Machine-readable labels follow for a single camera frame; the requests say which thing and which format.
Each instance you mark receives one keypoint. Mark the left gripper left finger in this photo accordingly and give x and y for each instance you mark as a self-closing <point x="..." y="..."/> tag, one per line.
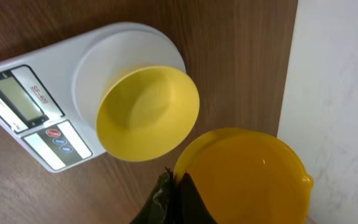
<point x="158" y="207"/>

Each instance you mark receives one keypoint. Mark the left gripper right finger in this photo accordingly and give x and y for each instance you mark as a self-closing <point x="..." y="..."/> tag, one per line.
<point x="192" y="207"/>

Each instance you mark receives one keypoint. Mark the yellow measuring scoop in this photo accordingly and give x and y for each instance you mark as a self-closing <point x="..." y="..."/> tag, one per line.
<point x="245" y="176"/>

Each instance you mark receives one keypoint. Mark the yellow plastic bowl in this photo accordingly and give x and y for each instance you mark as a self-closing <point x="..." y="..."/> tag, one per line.
<point x="147" y="113"/>

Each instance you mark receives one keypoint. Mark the white digital kitchen scale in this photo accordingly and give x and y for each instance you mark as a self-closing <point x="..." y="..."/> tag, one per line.
<point x="49" y="98"/>

